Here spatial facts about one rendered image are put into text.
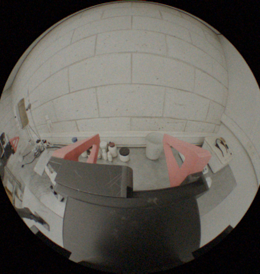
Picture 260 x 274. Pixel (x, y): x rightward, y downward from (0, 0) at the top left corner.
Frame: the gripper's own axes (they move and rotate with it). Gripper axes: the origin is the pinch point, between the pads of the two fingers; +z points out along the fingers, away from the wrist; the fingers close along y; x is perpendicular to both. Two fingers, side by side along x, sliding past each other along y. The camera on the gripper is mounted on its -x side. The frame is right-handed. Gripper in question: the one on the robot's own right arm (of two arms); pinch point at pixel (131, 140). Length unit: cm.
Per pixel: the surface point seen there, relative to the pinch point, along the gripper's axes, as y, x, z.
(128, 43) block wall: 2, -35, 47
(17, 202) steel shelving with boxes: 245, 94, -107
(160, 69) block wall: -18, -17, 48
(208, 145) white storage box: -62, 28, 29
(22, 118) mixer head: 78, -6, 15
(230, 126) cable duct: -95, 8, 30
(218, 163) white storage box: -63, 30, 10
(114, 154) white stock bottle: 11, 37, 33
